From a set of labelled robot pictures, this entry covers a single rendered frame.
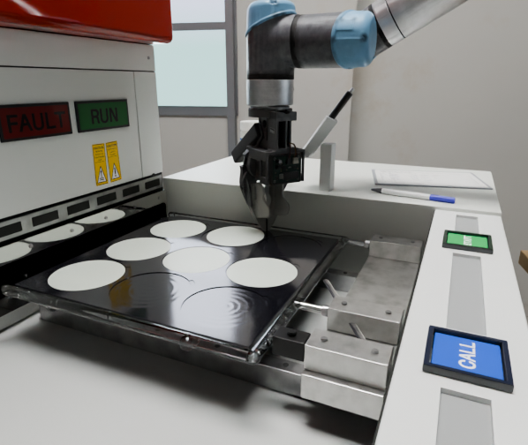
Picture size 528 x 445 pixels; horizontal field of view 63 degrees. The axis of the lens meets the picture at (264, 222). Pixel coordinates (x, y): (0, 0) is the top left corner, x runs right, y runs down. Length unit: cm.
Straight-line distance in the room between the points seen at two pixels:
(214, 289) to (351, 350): 21
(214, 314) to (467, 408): 29
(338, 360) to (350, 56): 41
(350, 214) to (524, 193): 186
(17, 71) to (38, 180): 15
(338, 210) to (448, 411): 50
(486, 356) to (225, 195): 60
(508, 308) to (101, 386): 43
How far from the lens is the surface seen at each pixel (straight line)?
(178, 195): 91
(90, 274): 65
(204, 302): 53
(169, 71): 253
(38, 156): 71
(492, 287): 48
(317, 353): 44
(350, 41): 64
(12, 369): 63
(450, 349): 36
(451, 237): 60
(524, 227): 261
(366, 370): 43
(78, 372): 59
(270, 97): 68
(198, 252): 68
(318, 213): 78
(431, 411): 31
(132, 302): 55
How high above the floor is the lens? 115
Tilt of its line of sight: 18 degrees down
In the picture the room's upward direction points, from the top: straight up
